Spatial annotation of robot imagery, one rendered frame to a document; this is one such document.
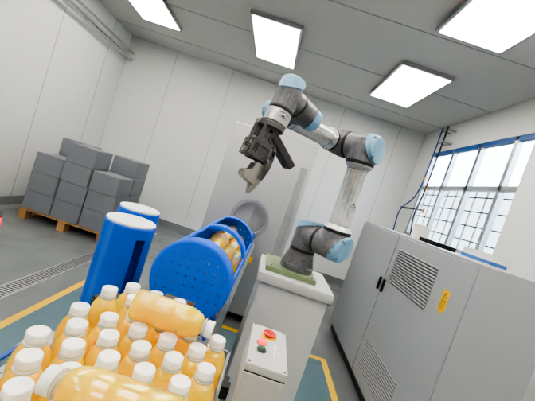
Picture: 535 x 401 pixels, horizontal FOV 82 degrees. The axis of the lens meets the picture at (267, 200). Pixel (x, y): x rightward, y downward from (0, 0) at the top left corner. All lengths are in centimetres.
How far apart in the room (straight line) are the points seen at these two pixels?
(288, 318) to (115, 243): 104
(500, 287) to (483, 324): 23
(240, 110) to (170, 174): 188
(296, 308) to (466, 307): 115
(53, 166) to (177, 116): 254
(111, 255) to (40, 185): 332
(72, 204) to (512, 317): 471
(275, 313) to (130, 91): 613
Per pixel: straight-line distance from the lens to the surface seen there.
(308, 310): 134
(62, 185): 497
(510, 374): 248
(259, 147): 87
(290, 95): 92
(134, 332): 79
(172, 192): 645
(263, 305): 132
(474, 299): 219
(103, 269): 195
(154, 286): 116
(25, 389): 63
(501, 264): 243
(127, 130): 686
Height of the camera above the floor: 149
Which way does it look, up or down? 3 degrees down
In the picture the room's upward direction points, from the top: 19 degrees clockwise
